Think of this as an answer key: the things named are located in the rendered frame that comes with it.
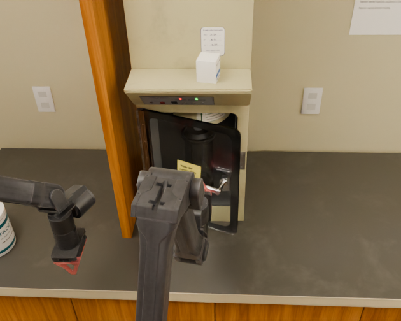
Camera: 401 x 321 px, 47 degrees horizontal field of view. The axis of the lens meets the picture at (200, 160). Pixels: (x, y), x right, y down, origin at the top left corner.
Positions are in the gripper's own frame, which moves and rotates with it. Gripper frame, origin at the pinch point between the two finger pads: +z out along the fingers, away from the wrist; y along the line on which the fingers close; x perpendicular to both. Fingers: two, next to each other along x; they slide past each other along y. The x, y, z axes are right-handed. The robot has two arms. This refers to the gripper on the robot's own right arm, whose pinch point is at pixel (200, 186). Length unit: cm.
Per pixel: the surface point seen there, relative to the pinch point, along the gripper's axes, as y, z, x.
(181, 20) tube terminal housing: 44.2, 12.2, 4.6
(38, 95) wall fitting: -2, 54, 67
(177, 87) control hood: 31.0, 1.6, 5.3
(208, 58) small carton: 37.0, 5.7, -2.3
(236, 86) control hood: 31.0, 2.5, -9.4
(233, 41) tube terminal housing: 38.5, 12.3, -8.6
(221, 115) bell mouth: 13.3, 16.8, -5.3
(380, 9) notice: 31, 56, -57
